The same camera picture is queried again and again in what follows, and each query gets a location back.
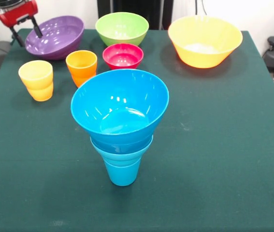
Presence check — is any large blue bowl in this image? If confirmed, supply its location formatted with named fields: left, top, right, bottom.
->
left=70, top=69, right=170, bottom=145

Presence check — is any orange cup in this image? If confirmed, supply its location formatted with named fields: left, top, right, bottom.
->
left=65, top=50, right=98, bottom=88

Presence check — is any dark green tablecloth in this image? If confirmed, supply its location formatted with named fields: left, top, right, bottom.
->
left=0, top=28, right=274, bottom=232

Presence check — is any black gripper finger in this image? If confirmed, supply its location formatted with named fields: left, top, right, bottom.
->
left=30, top=16, right=43, bottom=39
left=9, top=26, right=26, bottom=47

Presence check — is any large yellow bowl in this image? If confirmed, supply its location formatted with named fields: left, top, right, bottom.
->
left=168, top=15, right=244, bottom=69

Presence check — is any pink red bowl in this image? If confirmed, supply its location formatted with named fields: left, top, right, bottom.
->
left=102, top=43, right=144, bottom=71

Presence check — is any shallow blue bowl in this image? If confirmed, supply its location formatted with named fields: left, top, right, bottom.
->
left=90, top=134, right=154, bottom=155

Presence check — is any purple bowl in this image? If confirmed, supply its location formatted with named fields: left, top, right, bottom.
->
left=25, top=15, right=85, bottom=61

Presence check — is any black wall cable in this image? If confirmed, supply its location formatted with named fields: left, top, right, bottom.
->
left=194, top=0, right=209, bottom=17

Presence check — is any small ribbed teal bowl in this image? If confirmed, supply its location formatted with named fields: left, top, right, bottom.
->
left=90, top=136, right=154, bottom=168

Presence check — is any blue cup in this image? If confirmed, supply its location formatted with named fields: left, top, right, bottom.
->
left=103, top=158, right=142, bottom=187

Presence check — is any green bowl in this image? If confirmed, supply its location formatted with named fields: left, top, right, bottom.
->
left=95, top=12, right=150, bottom=47

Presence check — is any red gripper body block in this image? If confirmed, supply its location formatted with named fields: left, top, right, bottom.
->
left=0, top=0, right=39, bottom=29

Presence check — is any yellow cup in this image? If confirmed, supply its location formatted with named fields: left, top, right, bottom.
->
left=18, top=60, right=54, bottom=102

